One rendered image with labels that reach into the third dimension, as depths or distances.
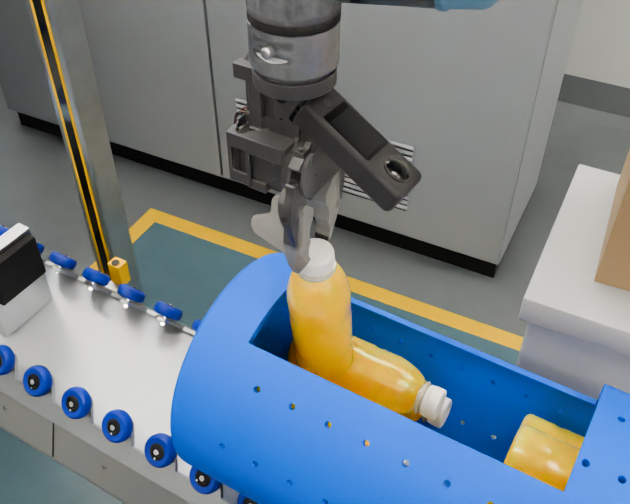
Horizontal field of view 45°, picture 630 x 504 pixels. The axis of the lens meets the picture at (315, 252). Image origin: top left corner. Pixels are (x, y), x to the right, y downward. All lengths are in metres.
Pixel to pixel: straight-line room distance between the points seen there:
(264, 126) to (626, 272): 0.53
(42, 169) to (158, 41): 0.84
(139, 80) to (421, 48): 1.12
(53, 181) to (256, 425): 2.48
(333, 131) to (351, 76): 1.75
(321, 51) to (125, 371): 0.71
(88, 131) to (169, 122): 1.46
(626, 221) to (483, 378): 0.25
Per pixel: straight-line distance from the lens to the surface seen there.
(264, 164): 0.68
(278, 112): 0.66
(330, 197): 0.73
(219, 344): 0.82
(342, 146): 0.63
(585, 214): 1.13
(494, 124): 2.28
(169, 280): 2.65
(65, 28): 1.37
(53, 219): 3.00
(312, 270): 0.75
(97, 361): 1.21
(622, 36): 3.49
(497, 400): 0.99
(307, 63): 0.61
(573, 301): 1.00
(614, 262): 1.01
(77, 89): 1.41
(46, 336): 1.27
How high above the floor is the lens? 1.83
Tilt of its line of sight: 43 degrees down
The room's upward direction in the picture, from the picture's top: straight up
